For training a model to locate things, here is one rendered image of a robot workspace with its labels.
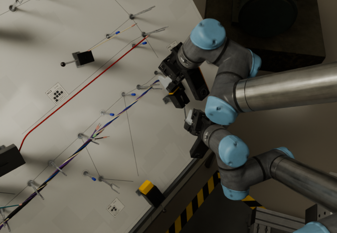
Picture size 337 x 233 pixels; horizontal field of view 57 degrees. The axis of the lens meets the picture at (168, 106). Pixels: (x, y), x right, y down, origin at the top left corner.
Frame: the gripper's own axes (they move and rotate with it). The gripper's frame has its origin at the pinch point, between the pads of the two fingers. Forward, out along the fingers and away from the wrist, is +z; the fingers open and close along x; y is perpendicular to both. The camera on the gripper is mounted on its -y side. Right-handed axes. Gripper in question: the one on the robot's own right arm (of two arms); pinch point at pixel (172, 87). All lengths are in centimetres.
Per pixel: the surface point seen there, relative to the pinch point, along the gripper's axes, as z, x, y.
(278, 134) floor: 93, -85, -72
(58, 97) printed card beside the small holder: -1.2, 30.7, 20.0
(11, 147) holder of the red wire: -10, 49, 15
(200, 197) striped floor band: 99, -12, -60
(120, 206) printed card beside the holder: 15.8, 36.9, -17.5
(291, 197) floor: 82, -52, -100
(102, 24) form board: -5.5, 6.0, 29.4
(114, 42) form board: -2.7, 5.9, 23.2
